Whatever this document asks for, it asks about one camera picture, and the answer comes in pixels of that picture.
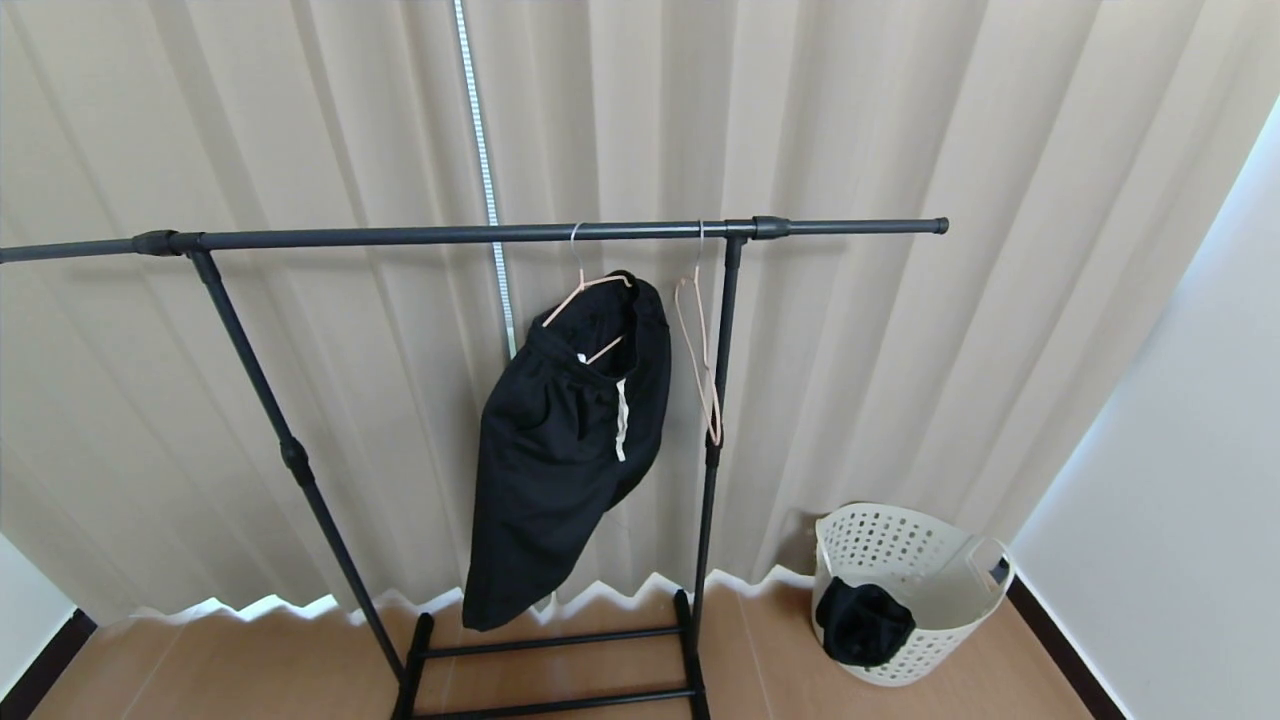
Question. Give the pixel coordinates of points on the white laundry basket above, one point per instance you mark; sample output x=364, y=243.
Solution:
x=890, y=550

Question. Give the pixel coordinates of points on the beige curtain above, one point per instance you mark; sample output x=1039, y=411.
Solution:
x=900, y=350

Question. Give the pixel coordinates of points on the black clothes rack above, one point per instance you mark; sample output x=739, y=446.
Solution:
x=400, y=236

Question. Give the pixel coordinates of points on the pink clothes hanger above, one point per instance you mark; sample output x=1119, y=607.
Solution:
x=715, y=438
x=605, y=283

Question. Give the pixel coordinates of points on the black garment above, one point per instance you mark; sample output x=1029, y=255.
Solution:
x=865, y=625

